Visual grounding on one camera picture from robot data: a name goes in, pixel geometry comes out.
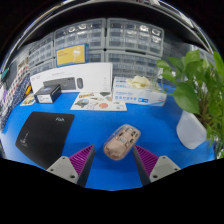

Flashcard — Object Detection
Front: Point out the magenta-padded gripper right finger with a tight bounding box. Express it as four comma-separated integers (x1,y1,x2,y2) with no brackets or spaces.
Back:
132,144,182,187

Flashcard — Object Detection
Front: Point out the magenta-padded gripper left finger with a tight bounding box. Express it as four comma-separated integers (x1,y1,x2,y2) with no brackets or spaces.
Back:
46,144,96,188

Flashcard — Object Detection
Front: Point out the transparent pink computer mouse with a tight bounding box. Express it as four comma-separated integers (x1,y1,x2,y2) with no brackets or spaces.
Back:
102,123,142,162

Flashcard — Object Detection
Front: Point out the black mouse pad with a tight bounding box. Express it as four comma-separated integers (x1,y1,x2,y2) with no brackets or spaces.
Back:
15,111,76,170

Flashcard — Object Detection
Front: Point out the white keyboard mouse set box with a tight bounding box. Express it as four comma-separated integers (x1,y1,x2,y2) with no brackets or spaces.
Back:
29,62,114,94

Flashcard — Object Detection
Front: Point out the green potted plant white pot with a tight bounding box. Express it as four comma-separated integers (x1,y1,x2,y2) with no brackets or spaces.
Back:
156,49,224,159

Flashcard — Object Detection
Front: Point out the large cartoon sticker sheet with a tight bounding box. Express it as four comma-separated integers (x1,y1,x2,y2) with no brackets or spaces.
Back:
70,92,128,112

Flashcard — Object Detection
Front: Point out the white blue glove box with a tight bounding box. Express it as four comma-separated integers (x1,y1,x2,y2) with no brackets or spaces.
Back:
112,76,168,108

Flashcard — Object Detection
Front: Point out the small black product box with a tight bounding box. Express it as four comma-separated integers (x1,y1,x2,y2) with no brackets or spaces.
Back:
33,84,63,104

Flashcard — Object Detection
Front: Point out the small cartoon sticker sheet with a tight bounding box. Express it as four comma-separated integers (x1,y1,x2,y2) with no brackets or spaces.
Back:
19,93,37,107

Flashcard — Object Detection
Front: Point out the navy dotted fabric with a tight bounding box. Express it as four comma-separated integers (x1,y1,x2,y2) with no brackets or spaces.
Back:
0,79,32,131

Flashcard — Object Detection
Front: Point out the cream latex glove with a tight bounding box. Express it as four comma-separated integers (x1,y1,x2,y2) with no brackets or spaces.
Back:
125,75,152,90

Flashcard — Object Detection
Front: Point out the white red-dotted fabric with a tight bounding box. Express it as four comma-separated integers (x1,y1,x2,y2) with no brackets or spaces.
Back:
0,64,29,114

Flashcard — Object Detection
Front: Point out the yellow blue cardboard box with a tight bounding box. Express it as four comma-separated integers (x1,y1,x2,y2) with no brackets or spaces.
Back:
55,43,90,68

